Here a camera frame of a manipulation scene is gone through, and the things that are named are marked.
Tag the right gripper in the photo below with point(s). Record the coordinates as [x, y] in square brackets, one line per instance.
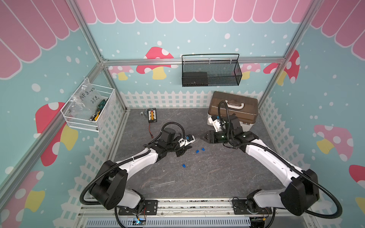
[211, 136]

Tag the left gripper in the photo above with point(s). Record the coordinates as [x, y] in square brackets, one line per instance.
[182, 151]

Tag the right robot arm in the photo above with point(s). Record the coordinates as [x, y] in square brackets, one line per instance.
[300, 187]

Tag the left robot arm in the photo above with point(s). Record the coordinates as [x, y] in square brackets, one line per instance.
[108, 188]

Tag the clear test tube left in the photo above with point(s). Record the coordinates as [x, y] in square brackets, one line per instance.
[148, 168]

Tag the clear test tube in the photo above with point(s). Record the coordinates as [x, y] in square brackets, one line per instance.
[148, 168]
[162, 184]

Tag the clear test tube lower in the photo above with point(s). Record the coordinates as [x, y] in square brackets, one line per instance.
[162, 184]

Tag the brown lid storage box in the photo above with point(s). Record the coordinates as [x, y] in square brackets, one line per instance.
[245, 108]

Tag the black board yellow connectors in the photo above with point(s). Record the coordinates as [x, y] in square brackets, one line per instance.
[152, 117]

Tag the black box in basket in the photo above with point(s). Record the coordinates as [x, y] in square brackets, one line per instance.
[194, 79]

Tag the green tool in basket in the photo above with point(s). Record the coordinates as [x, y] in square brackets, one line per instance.
[98, 111]

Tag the clear plastic bag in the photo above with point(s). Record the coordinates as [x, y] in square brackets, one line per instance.
[85, 99]

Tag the black mesh wall basket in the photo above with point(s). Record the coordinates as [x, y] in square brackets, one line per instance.
[222, 69]

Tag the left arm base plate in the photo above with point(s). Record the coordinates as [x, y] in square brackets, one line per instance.
[147, 207]

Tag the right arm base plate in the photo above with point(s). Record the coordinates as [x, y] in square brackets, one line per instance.
[241, 207]

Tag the white wire wall basket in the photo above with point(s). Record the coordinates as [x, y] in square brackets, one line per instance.
[81, 121]

